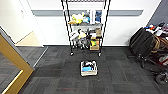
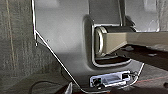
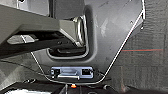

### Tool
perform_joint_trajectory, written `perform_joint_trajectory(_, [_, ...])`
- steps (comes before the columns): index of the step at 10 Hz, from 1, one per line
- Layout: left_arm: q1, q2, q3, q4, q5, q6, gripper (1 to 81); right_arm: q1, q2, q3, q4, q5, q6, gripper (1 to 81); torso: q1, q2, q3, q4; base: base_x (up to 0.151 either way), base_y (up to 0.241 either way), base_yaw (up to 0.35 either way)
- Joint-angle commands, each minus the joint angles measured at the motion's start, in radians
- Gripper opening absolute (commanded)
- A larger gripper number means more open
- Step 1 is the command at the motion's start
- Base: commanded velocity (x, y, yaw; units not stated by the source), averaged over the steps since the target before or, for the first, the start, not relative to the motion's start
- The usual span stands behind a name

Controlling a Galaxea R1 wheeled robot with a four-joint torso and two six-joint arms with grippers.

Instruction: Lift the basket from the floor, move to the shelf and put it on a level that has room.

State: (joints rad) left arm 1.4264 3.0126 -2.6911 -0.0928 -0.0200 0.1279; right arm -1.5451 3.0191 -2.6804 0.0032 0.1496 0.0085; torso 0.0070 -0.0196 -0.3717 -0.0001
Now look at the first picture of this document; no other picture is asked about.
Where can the black Huel bag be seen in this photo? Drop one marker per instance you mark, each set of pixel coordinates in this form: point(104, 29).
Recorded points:
point(88, 63)

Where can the blue pouch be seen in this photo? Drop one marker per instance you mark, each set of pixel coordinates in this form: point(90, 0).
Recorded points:
point(87, 69)

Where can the pale woven basket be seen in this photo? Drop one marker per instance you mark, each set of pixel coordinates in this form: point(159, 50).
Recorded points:
point(88, 74)

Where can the open cardboard box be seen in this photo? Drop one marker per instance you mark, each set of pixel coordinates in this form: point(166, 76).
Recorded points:
point(95, 47)

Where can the green yellow pack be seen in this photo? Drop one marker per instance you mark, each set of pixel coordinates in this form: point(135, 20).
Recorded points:
point(94, 42)

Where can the yellow black plush toy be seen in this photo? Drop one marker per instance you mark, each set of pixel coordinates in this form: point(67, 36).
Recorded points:
point(82, 35)

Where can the brown cardboard box stack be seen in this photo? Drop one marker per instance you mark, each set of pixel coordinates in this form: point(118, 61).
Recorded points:
point(98, 33)

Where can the light blue plush toy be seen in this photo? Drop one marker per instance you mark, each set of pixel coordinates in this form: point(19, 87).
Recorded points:
point(86, 19)

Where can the tall white box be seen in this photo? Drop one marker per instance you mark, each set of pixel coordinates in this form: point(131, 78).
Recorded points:
point(92, 16)

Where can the black chair cart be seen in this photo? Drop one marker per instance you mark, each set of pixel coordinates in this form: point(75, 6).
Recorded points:
point(143, 41)

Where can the white door frame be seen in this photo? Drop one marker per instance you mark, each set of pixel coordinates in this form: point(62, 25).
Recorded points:
point(33, 21)

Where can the yellow wooden frame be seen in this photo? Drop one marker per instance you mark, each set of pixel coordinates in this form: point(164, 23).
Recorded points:
point(16, 55)

